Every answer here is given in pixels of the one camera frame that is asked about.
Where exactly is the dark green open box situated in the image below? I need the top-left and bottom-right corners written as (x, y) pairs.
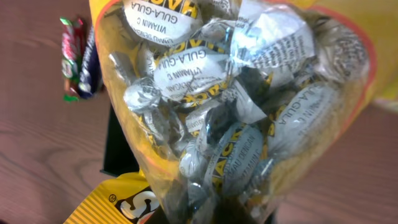
top-left (100, 105), bottom-right (139, 177)

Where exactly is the yellow Hacks candy bag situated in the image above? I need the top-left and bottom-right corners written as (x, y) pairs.
top-left (67, 1), bottom-right (397, 223)

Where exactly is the blue Dairy Milk bar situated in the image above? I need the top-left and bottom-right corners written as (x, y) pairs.
top-left (78, 26), bottom-right (103, 100)

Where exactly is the green red KitKat Milo bar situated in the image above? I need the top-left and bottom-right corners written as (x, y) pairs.
top-left (60, 17), bottom-right (85, 102)

